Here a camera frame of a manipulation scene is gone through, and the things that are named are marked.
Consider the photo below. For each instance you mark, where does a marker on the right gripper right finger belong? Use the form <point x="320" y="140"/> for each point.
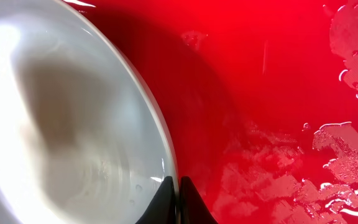
<point x="192" y="207"/>

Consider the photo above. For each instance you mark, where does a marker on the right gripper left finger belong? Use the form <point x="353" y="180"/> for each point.
<point x="162" y="208"/>

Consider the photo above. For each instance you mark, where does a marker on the light blue plate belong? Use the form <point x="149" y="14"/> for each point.
<point x="82" y="139"/>

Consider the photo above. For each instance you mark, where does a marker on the red plastic tray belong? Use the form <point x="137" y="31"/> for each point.
<point x="260" y="99"/>

